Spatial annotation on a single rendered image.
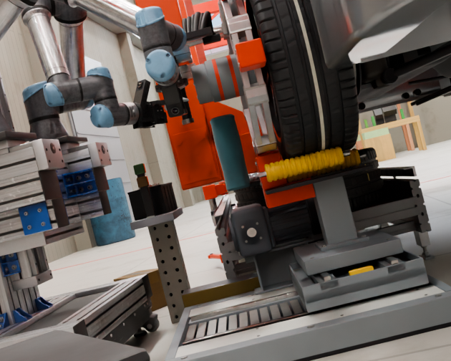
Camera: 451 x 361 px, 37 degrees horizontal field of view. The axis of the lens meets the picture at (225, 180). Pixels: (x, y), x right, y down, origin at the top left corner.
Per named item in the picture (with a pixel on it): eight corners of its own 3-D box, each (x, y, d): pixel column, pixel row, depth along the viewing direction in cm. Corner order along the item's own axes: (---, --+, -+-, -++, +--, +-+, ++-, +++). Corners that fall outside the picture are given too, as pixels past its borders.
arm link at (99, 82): (76, 69, 212) (86, 102, 212) (111, 64, 216) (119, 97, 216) (73, 76, 219) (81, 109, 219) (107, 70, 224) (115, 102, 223)
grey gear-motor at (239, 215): (361, 273, 242) (338, 177, 241) (248, 301, 242) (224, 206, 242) (352, 266, 260) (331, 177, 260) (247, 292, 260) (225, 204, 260)
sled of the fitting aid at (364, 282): (429, 286, 195) (422, 253, 195) (308, 316, 195) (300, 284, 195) (390, 263, 245) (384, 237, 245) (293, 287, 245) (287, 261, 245)
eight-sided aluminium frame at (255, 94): (281, 146, 197) (236, -35, 196) (259, 152, 197) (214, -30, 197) (271, 152, 251) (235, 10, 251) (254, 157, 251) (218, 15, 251)
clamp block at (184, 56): (192, 59, 205) (187, 43, 205) (163, 66, 205) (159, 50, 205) (193, 62, 210) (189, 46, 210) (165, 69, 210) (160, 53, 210)
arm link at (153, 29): (144, 18, 186) (154, 57, 186) (127, 11, 175) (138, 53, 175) (170, 10, 183) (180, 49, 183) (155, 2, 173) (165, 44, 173)
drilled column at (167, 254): (195, 318, 277) (170, 218, 277) (172, 324, 277) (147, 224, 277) (197, 313, 287) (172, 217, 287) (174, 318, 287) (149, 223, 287)
